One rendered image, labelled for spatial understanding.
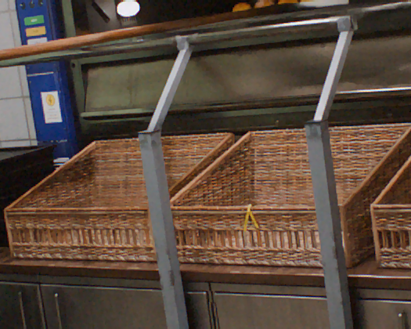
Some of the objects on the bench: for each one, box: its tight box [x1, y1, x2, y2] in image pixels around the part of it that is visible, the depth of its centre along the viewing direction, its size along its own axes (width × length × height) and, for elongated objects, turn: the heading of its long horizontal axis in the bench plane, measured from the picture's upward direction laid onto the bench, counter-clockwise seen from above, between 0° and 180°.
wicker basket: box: [3, 132, 234, 262], centre depth 312 cm, size 49×56×28 cm
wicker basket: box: [170, 122, 411, 269], centre depth 279 cm, size 49×56×28 cm
